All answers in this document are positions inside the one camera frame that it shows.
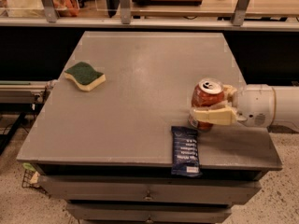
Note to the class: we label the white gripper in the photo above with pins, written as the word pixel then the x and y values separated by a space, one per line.
pixel 255 105

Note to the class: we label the red coke can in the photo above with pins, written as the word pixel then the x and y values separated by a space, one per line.
pixel 208 91

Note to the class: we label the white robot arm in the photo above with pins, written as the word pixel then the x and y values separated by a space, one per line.
pixel 286 107

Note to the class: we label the blue rxbar wrapper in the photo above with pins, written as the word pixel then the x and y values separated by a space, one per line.
pixel 185 152

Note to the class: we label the green yellow sponge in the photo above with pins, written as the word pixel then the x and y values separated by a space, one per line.
pixel 84 76

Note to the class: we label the upper grey drawer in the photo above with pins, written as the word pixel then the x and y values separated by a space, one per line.
pixel 159 190

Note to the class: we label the grey drawer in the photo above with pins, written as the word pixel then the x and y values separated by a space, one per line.
pixel 159 190
pixel 148 214

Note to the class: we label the lower grey drawer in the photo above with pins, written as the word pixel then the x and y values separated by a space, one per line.
pixel 148 214

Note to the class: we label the orange snack bag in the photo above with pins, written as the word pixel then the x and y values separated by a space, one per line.
pixel 66 8

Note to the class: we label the metal rail left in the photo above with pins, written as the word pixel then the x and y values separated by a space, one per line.
pixel 23 92

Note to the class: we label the wire basket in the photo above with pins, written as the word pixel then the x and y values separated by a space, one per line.
pixel 30 181

